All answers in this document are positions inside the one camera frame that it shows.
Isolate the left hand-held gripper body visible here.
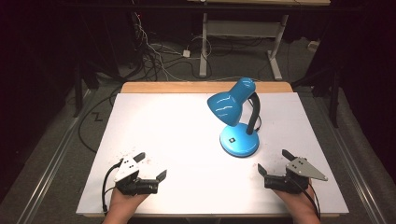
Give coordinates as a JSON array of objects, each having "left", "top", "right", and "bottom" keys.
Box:
[{"left": 113, "top": 156, "right": 160, "bottom": 197}]

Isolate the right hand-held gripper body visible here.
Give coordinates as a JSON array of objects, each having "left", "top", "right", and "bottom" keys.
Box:
[{"left": 263, "top": 156, "right": 329, "bottom": 195}]

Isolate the blue desk lamp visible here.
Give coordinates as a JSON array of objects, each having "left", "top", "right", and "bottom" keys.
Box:
[{"left": 206, "top": 77, "right": 262, "bottom": 159}]

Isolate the person's right hand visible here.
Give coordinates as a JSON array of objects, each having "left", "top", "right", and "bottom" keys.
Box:
[{"left": 273, "top": 183, "right": 318, "bottom": 216}]

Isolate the person's left hand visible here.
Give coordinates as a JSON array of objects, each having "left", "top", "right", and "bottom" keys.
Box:
[{"left": 106, "top": 187, "right": 149, "bottom": 216}]

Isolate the white table cover sheet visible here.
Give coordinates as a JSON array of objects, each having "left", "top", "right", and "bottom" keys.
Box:
[{"left": 76, "top": 91, "right": 350, "bottom": 217}]

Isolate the black metal stand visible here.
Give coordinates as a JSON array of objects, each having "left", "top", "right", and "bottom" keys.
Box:
[
  {"left": 292, "top": 60, "right": 342, "bottom": 129},
  {"left": 72, "top": 54, "right": 101, "bottom": 119}
]

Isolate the wooden table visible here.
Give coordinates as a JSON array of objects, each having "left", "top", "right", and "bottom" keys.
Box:
[{"left": 76, "top": 80, "right": 350, "bottom": 218}]

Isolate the white power strip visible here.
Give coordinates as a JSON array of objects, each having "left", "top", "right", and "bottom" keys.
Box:
[{"left": 307, "top": 39, "right": 321, "bottom": 53}]

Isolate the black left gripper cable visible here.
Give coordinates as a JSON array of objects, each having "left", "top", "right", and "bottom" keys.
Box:
[{"left": 101, "top": 159, "right": 124, "bottom": 217}]

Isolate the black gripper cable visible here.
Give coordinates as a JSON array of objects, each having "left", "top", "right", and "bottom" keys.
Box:
[
  {"left": 292, "top": 176, "right": 322, "bottom": 220},
  {"left": 101, "top": 159, "right": 124, "bottom": 217}
]

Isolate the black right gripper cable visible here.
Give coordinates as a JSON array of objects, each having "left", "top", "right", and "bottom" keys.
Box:
[{"left": 292, "top": 176, "right": 322, "bottom": 220}]

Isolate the aluminium floor rail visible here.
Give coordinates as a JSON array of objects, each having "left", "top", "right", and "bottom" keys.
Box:
[
  {"left": 323, "top": 122, "right": 389, "bottom": 224},
  {"left": 16, "top": 89, "right": 92, "bottom": 224}
]

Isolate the black floor cable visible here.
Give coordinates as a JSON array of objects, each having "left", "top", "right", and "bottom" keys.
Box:
[{"left": 78, "top": 88, "right": 123, "bottom": 154}]

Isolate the tangled cable bundle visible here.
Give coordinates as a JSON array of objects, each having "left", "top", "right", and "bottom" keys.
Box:
[{"left": 129, "top": 10, "right": 216, "bottom": 82}]

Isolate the white metal desk frame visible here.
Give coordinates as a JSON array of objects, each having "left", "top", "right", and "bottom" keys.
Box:
[{"left": 186, "top": 0, "right": 332, "bottom": 81}]

